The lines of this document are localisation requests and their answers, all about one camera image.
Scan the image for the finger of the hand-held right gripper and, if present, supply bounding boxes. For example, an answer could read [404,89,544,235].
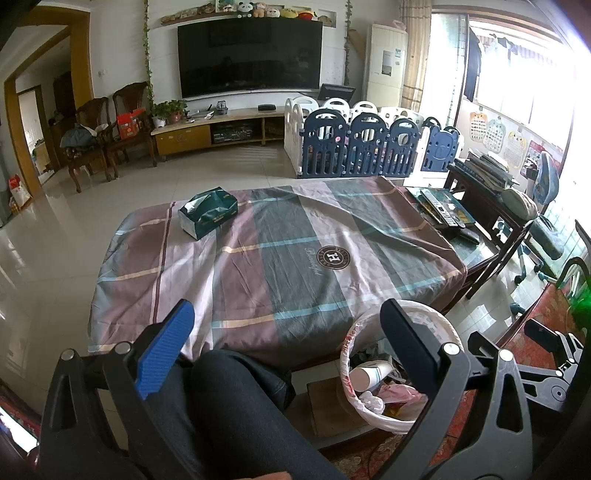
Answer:
[466,331,573,409]
[524,318,585,370]

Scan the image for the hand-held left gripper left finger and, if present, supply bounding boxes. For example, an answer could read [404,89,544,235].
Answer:
[39,299,195,480]

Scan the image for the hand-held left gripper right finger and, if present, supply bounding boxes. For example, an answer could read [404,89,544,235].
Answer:
[365,299,539,480]

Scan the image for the white paper cup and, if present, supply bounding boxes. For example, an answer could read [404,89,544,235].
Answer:
[349,360,395,391]

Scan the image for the pink plastic bag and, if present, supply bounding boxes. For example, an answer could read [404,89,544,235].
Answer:
[379,383,428,408]

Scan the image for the white mesh wastebasket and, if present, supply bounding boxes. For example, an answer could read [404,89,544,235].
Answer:
[340,300,465,435]

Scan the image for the white plastic bag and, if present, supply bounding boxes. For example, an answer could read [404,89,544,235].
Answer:
[359,391,385,414]

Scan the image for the red patterned seat cushion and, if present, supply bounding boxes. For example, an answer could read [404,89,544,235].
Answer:
[318,281,591,480]

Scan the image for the person's leg in dark jeans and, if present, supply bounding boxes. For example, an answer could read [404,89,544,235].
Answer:
[148,349,352,480]

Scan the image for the brown wooden board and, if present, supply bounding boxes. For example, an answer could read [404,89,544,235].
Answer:
[307,376,370,437]

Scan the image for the dark wooden coffee table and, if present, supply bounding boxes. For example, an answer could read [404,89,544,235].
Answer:
[383,178,502,315]

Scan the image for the grey cushion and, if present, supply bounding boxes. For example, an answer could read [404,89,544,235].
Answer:
[501,188,540,221]

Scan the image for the grey remote control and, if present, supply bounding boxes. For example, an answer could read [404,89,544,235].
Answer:
[420,188,466,228]

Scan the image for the remote controls and books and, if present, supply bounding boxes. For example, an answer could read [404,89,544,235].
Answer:
[406,187,476,229]

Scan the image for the green tissue box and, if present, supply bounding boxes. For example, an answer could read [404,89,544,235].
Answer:
[178,187,238,240]

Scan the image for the dark wooden side table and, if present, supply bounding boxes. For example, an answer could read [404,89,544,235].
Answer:
[445,162,539,298]

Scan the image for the blue office chair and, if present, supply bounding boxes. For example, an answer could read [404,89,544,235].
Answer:
[510,151,568,283]

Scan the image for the stack of books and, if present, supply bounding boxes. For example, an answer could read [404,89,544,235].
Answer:
[455,150,517,191]

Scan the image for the blue white playpen fence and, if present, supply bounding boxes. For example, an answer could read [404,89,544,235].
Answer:
[284,95,465,178]

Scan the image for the wooden television cabinet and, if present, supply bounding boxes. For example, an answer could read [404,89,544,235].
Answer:
[151,108,287,160]

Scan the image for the red white paper bag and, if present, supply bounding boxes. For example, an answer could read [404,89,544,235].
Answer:
[9,174,33,208]

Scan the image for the red gift bag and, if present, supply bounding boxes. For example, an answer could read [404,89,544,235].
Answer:
[116,110,146,140]

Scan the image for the dark clothes bundle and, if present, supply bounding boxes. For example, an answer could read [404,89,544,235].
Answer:
[60,124,100,149]

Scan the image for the potted green plant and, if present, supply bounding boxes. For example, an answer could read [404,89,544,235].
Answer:
[151,99,188,128]

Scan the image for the dark wooden chair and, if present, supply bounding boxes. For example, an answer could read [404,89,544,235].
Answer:
[106,82,158,167]
[67,98,116,192]

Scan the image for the black monitor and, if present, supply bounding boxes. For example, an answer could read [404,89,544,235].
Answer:
[318,83,356,102]

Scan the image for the hanging dark garment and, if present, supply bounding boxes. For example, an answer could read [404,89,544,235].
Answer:
[463,32,483,102]

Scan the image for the beige curtain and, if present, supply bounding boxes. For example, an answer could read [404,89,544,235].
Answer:
[399,0,432,112]

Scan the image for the white standing air conditioner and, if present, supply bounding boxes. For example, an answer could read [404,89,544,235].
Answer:
[362,24,409,109]

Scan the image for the ivy vine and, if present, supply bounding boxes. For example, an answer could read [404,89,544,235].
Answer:
[344,0,355,84]
[143,0,155,107]

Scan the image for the black television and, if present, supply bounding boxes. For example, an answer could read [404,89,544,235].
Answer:
[178,21,324,99]

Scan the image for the row of plush toys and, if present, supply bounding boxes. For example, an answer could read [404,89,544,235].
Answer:
[215,0,333,24]

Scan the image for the dark wooden sofa frame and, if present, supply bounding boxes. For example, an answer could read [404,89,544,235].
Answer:
[501,257,591,370]

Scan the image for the red wall poster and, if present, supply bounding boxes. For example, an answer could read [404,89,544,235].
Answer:
[524,141,546,178]

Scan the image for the wall chart poster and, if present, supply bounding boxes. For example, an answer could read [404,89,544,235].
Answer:
[503,130,529,169]
[485,119,509,153]
[468,111,490,141]

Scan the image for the white wall shelf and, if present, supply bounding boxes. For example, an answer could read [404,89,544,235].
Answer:
[161,10,335,29]

